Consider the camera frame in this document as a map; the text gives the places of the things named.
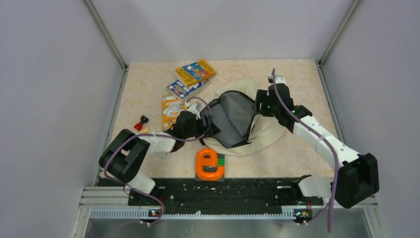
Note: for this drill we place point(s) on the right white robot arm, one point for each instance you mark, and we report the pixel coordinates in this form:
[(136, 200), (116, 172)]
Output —
[(355, 175)]

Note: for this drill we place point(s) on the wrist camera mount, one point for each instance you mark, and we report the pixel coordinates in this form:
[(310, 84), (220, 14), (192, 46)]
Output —
[(194, 108), (277, 80)]

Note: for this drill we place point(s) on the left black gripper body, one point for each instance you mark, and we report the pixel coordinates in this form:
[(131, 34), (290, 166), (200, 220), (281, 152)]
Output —
[(197, 130)]

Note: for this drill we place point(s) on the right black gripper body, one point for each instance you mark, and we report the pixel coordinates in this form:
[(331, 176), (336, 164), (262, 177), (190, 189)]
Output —
[(271, 109)]

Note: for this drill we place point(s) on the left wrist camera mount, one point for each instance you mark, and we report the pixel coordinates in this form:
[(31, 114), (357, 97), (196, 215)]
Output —
[(194, 108)]

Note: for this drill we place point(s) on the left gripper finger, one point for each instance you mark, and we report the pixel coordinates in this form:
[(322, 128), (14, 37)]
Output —
[(207, 119), (212, 130)]

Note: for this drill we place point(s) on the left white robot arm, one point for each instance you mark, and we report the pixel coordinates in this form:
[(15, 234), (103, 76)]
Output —
[(123, 158)]

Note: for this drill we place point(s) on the orange ring toy on bricks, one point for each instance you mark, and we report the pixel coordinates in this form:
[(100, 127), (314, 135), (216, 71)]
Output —
[(209, 166)]

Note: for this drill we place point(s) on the orange book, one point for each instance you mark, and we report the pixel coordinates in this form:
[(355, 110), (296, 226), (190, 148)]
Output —
[(171, 108)]

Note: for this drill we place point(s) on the cream canvas student bag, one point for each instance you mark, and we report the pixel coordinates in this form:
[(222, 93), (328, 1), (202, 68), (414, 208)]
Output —
[(242, 132)]

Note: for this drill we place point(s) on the blue white book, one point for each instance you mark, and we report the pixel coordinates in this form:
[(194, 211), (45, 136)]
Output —
[(182, 92)]

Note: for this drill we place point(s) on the yellow treehouse book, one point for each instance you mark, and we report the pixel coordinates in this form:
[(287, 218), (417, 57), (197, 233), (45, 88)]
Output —
[(195, 72)]

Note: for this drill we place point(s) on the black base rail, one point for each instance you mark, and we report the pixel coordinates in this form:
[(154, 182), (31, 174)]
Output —
[(233, 196)]

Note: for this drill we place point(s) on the red black stamp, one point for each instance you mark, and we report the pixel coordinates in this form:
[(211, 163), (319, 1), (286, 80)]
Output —
[(143, 120)]

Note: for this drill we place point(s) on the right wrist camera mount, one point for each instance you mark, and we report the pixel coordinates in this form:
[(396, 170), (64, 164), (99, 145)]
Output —
[(277, 80)]

